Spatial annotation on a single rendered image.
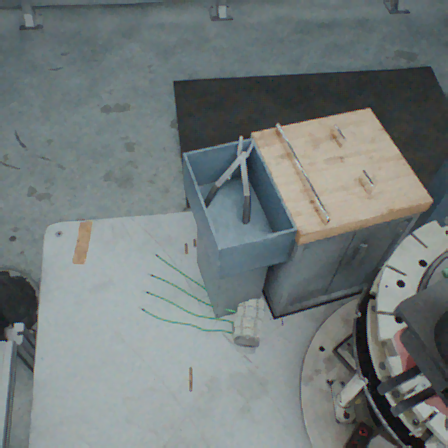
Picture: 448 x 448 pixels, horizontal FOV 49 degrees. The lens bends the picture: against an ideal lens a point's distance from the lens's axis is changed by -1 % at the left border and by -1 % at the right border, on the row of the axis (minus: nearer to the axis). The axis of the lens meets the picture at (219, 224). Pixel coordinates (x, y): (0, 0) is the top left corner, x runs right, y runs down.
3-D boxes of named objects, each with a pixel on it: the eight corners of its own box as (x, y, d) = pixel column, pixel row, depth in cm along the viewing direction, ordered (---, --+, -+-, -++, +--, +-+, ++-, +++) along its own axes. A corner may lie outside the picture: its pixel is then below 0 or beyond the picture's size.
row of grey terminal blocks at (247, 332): (258, 355, 84) (260, 346, 81) (230, 350, 85) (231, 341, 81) (264, 302, 90) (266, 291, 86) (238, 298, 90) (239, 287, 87)
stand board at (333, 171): (298, 245, 66) (301, 236, 64) (249, 143, 76) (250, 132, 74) (427, 210, 70) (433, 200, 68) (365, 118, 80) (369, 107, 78)
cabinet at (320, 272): (273, 320, 88) (299, 244, 66) (239, 235, 98) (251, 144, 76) (371, 291, 92) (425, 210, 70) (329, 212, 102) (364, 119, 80)
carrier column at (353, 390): (337, 410, 78) (378, 370, 60) (333, 394, 79) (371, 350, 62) (352, 407, 78) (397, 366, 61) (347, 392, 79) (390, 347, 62)
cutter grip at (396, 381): (381, 396, 43) (387, 391, 42) (375, 387, 44) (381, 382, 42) (416, 377, 44) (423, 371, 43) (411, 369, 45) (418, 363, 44)
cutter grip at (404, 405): (394, 417, 42) (401, 413, 41) (389, 409, 43) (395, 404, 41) (430, 398, 43) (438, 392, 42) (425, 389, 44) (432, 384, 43)
